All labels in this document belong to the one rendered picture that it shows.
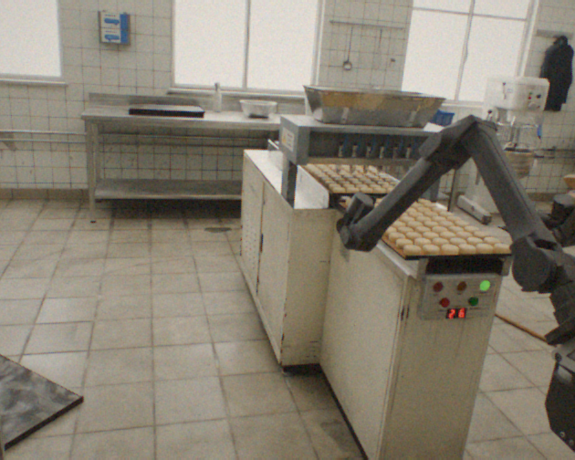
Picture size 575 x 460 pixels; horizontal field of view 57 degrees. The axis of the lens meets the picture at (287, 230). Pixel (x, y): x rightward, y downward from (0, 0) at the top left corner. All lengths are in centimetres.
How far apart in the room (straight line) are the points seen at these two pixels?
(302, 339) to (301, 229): 53
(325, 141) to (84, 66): 325
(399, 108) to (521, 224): 130
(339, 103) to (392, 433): 126
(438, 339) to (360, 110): 98
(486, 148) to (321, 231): 119
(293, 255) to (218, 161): 309
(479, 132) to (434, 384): 97
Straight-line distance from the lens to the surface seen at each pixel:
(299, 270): 229
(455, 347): 185
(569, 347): 102
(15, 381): 265
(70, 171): 528
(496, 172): 115
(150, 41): 510
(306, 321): 241
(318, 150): 224
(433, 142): 126
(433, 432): 202
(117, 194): 459
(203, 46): 521
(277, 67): 533
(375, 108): 226
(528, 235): 107
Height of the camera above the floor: 145
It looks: 19 degrees down
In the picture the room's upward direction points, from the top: 4 degrees clockwise
